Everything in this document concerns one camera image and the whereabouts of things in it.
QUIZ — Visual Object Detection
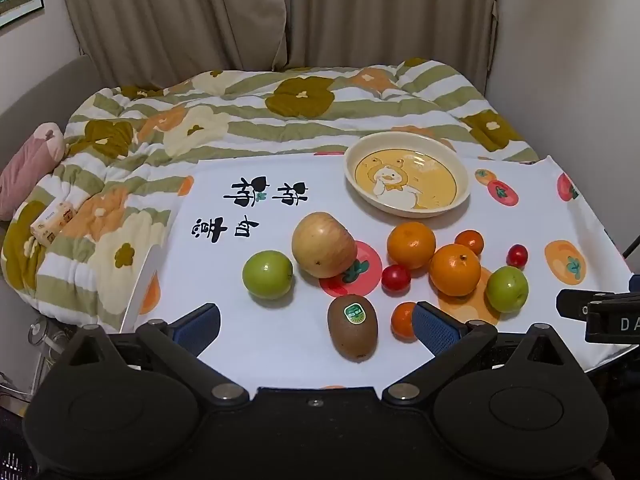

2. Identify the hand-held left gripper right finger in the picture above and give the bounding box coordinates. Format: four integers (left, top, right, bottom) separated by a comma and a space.
382, 301, 567, 407

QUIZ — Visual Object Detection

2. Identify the small tangerine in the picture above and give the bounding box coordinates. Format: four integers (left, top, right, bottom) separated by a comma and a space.
390, 302, 419, 341
454, 229, 485, 257

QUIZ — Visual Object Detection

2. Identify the brown kiwi with green sticker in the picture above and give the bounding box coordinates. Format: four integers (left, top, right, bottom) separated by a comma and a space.
327, 294, 379, 361

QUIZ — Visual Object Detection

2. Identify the large orange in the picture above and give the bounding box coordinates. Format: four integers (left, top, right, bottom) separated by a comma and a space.
429, 243, 482, 297
386, 221, 437, 270

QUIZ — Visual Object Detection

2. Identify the floral striped blanket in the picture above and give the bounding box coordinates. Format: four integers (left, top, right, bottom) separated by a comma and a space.
0, 57, 542, 333

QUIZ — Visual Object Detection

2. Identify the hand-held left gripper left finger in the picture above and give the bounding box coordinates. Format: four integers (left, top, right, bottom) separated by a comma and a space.
66, 302, 251, 407

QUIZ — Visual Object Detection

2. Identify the beige curtain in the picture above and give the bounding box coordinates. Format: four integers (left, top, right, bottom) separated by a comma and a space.
55, 0, 501, 92

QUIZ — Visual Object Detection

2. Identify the green apple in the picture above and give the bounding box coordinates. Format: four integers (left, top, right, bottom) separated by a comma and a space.
486, 266, 529, 314
242, 251, 294, 301

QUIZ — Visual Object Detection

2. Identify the white printed tablecloth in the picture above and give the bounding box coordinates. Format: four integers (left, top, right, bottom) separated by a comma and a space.
120, 152, 632, 391

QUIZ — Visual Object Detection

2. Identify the cream bowl with duck print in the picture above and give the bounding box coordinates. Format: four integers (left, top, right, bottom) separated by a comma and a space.
344, 131, 471, 218

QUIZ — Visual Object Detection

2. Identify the yellow red apple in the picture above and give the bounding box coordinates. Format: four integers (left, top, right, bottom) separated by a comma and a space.
291, 212, 357, 279

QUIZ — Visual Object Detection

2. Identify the beige padded headboard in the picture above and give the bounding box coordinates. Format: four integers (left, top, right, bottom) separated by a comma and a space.
0, 54, 106, 171

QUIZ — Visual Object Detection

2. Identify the pink plush toy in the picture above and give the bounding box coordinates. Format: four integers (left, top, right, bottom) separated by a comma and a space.
0, 122, 66, 222

